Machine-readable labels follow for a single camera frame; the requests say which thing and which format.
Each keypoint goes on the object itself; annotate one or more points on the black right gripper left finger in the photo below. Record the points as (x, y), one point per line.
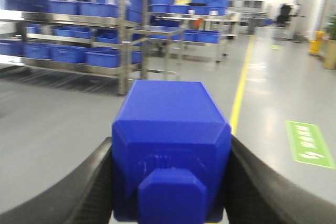
(83, 196)

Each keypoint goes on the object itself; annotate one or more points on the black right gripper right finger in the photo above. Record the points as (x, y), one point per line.
(256, 193)

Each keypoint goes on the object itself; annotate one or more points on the blue plastic block part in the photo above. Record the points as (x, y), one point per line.
(170, 150)

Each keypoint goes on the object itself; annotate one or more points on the steel shelf rack with bins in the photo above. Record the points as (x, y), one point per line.
(84, 37)

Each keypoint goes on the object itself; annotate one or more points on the green floor sign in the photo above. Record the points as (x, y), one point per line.
(307, 144)

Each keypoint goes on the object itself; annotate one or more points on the yellow mop bucket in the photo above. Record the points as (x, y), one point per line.
(316, 44)

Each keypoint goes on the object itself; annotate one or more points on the gold planter pot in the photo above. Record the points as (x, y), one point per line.
(330, 55)

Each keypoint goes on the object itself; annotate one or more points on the green potted plant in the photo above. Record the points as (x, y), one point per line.
(331, 27)

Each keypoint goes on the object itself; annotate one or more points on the steel cart with blue bins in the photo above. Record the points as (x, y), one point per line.
(206, 22)

